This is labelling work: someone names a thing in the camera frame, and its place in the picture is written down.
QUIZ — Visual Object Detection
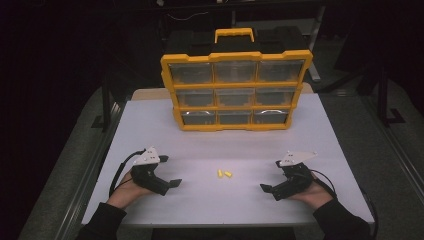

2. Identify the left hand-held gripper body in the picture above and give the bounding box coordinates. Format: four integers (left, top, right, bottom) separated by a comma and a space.
129, 146, 170, 197

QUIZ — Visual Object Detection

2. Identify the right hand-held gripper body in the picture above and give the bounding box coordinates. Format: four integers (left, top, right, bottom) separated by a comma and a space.
269, 150, 319, 202

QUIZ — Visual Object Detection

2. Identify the clear plastic drawer bin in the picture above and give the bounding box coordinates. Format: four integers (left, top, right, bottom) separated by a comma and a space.
215, 87, 256, 108

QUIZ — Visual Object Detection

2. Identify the yellow black drawer organizer cabinet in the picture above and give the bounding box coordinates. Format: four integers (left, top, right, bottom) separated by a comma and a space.
160, 27, 314, 132

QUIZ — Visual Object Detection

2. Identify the person's left hand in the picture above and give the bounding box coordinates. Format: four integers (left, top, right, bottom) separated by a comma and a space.
106, 168, 157, 211

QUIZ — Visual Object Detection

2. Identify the person's right hand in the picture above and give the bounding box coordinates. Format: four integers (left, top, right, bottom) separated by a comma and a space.
288, 171, 335, 211

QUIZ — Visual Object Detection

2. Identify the black metal stand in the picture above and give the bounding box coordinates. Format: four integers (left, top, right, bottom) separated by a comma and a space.
375, 64, 407, 127
91, 74, 118, 133

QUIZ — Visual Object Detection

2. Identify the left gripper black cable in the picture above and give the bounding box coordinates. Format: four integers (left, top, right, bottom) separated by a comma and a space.
108, 148, 148, 198

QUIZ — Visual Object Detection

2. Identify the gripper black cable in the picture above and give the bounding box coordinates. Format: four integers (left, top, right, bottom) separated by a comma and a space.
311, 169, 380, 240
108, 148, 148, 198

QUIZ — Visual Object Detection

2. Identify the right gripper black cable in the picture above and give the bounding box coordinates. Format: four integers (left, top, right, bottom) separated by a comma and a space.
311, 169, 380, 240

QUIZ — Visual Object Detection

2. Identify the aluminium floor rail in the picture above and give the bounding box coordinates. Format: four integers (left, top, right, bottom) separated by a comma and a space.
361, 95, 424, 198
54, 99, 127, 240

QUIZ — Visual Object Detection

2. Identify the thin white cable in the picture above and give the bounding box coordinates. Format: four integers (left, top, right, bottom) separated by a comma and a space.
166, 11, 210, 22

